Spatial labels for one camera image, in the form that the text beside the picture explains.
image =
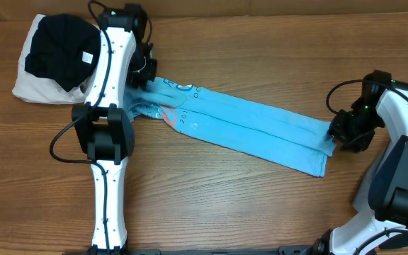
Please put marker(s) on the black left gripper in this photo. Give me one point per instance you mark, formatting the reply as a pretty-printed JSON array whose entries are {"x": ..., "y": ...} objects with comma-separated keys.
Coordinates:
[{"x": 142, "y": 78}]

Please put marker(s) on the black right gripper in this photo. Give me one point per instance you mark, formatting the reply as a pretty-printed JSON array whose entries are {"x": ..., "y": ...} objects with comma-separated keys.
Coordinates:
[{"x": 355, "y": 143}]

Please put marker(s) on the light blue t-shirt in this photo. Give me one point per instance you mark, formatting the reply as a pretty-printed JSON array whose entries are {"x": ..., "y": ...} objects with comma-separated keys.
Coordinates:
[{"x": 274, "y": 134}]

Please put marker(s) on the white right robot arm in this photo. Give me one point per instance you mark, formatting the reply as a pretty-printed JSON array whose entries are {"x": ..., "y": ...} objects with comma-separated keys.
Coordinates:
[{"x": 383, "y": 223}]

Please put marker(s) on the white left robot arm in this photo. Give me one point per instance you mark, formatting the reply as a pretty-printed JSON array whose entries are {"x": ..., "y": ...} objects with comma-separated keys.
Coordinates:
[{"x": 102, "y": 125}]

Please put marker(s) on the black folded garment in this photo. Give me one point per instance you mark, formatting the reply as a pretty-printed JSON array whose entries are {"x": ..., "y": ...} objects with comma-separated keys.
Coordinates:
[{"x": 64, "y": 48}]

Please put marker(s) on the beige folded garment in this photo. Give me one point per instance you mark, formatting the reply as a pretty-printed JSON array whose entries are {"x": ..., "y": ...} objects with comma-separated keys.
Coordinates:
[{"x": 43, "y": 90}]

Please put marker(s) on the black garment under grey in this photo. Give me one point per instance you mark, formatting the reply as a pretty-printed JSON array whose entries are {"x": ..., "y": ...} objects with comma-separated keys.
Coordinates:
[{"x": 396, "y": 242}]

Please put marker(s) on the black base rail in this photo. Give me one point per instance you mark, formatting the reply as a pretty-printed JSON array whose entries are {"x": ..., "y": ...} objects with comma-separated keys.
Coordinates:
[{"x": 284, "y": 250}]

